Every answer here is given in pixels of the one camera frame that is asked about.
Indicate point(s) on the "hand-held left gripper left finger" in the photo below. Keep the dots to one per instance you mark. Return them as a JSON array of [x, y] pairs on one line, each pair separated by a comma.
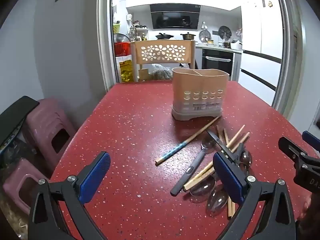
[[96, 177]]

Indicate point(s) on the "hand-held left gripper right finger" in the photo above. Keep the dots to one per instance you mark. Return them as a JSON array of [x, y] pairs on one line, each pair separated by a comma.
[[226, 177]]

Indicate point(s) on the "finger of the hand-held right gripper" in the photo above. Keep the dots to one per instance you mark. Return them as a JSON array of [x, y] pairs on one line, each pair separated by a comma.
[[291, 148], [312, 140]]

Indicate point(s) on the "plain wooden chopstick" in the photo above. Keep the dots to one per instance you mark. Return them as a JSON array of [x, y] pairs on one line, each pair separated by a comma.
[[241, 142], [226, 136], [220, 133], [236, 136]]

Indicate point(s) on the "blue-banded wooden chopstick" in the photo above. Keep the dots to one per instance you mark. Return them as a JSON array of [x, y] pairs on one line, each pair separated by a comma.
[[186, 141]]

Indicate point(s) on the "beige plastic utensil holder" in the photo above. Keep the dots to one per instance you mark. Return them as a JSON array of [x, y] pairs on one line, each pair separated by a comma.
[[200, 90]]

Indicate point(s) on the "person's right hand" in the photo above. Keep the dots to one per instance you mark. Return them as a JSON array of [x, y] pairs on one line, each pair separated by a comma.
[[307, 206]]

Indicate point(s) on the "pink plastic stool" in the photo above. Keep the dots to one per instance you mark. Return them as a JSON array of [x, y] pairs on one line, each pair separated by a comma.
[[23, 180], [47, 122]]

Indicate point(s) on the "black padded seat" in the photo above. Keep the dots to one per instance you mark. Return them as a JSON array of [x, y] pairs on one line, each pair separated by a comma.
[[15, 116]]

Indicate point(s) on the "yellow foil bag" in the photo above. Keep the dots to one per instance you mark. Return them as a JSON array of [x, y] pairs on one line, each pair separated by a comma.
[[125, 71]]

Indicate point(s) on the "small cardboard box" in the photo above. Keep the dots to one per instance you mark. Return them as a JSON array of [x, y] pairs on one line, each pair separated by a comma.
[[143, 74]]

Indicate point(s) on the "black built-in oven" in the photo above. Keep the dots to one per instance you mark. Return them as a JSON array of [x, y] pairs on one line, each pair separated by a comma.
[[217, 60]]

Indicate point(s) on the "white rice cooker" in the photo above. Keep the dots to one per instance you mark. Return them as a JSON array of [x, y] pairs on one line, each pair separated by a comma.
[[236, 45]]

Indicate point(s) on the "white refrigerator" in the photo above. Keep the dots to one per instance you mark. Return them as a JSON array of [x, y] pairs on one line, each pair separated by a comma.
[[260, 35]]

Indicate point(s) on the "plastic bag of greens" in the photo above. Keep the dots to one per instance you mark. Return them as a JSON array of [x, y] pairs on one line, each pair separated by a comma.
[[161, 72]]

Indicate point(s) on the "red plastic basket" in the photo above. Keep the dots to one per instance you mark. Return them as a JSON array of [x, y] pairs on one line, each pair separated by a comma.
[[122, 48]]

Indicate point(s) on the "round black pan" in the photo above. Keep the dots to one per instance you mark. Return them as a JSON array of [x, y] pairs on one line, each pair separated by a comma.
[[224, 32]]

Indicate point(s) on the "beige flower-cutout chair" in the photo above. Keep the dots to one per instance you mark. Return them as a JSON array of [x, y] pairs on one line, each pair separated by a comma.
[[162, 52]]

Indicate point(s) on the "round metal rack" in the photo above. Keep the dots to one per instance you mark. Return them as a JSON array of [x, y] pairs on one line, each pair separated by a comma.
[[205, 35]]

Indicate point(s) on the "dark cooking pot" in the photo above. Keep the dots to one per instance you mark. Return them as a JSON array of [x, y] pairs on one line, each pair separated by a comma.
[[187, 36]]

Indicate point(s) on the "green plastic basket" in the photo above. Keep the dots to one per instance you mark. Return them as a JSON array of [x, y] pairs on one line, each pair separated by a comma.
[[116, 28]]

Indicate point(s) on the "black wok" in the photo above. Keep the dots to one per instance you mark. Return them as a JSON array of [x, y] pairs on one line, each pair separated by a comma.
[[163, 36]]

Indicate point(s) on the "black range hood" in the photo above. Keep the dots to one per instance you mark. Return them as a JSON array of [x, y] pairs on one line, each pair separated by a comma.
[[175, 16]]

